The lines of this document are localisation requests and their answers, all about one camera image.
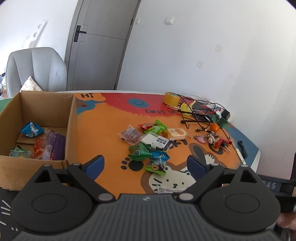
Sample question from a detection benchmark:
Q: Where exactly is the dark green triangular packet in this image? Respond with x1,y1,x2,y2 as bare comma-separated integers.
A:
128,142,152,161

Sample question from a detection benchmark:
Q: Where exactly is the black wire stand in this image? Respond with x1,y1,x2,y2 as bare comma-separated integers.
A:
177,94,233,132

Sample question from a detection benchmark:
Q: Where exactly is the blue triangular packet in box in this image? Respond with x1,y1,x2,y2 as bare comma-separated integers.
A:
21,121,45,138

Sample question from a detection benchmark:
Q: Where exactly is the orange packet in box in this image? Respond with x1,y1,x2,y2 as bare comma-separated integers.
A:
33,137,47,159

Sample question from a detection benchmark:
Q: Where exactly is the purple clear snack packet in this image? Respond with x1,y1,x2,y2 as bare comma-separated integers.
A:
118,125,143,145

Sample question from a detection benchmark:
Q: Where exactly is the beige cake snack packet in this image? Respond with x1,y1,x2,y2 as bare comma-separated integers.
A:
167,128,188,141

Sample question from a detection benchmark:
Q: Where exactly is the yellow tape roll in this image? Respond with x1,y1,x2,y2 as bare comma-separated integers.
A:
163,92,181,108

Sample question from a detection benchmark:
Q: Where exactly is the keychain bunch with charms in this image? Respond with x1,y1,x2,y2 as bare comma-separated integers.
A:
206,131,232,153

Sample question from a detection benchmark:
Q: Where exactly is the grey door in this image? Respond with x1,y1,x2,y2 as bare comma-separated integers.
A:
65,1,140,90

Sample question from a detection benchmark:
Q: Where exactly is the white power strip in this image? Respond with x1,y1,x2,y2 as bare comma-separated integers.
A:
216,108,232,122

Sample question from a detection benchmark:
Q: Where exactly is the white wall switch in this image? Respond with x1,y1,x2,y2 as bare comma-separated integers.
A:
165,16,174,25

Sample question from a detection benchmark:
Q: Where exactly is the green fruit snack packet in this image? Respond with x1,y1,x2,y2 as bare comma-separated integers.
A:
144,160,166,176

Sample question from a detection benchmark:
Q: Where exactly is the blue snack packet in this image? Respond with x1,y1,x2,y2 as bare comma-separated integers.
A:
151,151,170,163

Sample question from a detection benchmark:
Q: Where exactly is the white black snack packet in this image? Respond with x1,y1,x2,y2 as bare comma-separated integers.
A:
140,132,171,151

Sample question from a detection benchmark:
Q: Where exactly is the clear white bar packet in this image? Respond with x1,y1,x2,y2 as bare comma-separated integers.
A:
157,186,185,194

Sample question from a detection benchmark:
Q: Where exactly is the yellow plastic bag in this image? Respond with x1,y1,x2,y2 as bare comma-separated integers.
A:
180,101,196,114

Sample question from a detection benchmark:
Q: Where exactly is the person's hand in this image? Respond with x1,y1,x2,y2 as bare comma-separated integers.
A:
277,212,296,231

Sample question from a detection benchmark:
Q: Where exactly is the black door handle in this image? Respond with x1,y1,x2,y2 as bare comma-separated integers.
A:
73,25,86,42

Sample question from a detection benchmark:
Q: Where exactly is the black power adapter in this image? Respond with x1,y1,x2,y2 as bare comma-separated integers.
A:
221,109,231,120

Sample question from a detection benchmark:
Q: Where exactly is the black usb cable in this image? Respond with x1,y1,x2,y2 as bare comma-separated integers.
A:
195,101,232,141

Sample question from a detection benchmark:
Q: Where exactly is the white wall hook board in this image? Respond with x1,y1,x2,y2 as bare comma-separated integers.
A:
28,20,47,48

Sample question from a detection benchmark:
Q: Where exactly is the purple packet in box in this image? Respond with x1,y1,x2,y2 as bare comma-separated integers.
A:
42,131,66,161

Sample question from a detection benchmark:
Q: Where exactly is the white dotted cushion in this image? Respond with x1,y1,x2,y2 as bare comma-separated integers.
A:
20,76,43,92

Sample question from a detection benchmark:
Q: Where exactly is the grey armchair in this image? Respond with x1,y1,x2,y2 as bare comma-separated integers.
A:
6,47,67,97

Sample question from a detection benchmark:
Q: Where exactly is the colourful cartoon table mat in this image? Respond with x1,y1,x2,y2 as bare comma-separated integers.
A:
75,93,260,196

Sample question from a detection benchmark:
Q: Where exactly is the bright green snack packet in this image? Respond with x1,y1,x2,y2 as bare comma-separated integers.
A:
144,120,168,135

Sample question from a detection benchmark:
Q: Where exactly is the orange mandarin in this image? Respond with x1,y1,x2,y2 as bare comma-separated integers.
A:
210,123,220,133

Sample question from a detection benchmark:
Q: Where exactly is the pink pixel charm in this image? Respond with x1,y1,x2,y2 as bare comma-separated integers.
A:
195,136,207,144

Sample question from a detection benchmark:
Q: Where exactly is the red candy packet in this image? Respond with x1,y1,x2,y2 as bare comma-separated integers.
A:
138,123,154,131

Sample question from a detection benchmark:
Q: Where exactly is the teal packet in box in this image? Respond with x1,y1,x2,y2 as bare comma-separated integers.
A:
9,147,33,158

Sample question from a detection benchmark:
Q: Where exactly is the cardboard box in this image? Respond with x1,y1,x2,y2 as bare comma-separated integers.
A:
1,91,78,191

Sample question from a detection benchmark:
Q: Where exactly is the black handled knife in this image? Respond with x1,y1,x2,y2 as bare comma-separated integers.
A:
238,140,248,159

